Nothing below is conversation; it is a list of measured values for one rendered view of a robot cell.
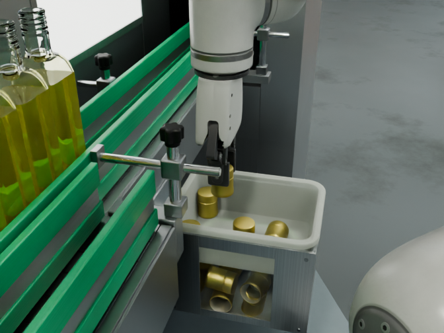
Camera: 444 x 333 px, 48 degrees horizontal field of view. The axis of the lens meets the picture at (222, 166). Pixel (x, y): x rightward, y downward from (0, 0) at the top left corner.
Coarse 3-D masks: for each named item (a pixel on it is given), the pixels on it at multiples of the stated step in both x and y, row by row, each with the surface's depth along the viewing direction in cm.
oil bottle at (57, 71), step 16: (32, 64) 56; (48, 64) 56; (64, 64) 58; (48, 80) 56; (64, 80) 58; (64, 96) 59; (64, 112) 59; (80, 112) 63; (64, 128) 60; (80, 128) 63; (64, 144) 60; (80, 144) 64; (64, 160) 61
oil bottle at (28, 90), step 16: (0, 80) 51; (16, 80) 51; (32, 80) 53; (16, 96) 51; (32, 96) 53; (48, 96) 56; (32, 112) 53; (48, 112) 56; (32, 128) 53; (48, 128) 56; (32, 144) 54; (48, 144) 57; (32, 160) 55; (48, 160) 57; (32, 176) 56; (48, 176) 58
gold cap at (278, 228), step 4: (272, 224) 78; (276, 224) 78; (280, 224) 78; (284, 224) 78; (268, 228) 78; (272, 228) 77; (276, 228) 77; (280, 228) 77; (284, 228) 77; (288, 228) 78; (268, 232) 76; (272, 232) 76; (276, 232) 76; (280, 232) 76; (284, 232) 77; (288, 232) 78; (276, 236) 75; (280, 236) 75; (284, 236) 76
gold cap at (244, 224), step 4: (236, 220) 77; (240, 220) 77; (244, 220) 77; (248, 220) 77; (252, 220) 77; (236, 224) 76; (240, 224) 76; (244, 224) 76; (248, 224) 76; (252, 224) 76; (236, 228) 75; (240, 228) 75; (244, 228) 75; (248, 228) 75; (252, 228) 75; (248, 232) 75; (252, 232) 76
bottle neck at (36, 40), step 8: (24, 8) 56; (32, 8) 56; (40, 8) 56; (24, 16) 54; (32, 16) 54; (40, 16) 55; (24, 24) 55; (32, 24) 55; (40, 24) 55; (24, 32) 55; (32, 32) 55; (40, 32) 56; (48, 32) 57; (24, 40) 56; (32, 40) 56; (40, 40) 56; (48, 40) 57; (32, 48) 56; (40, 48) 56; (48, 48) 57
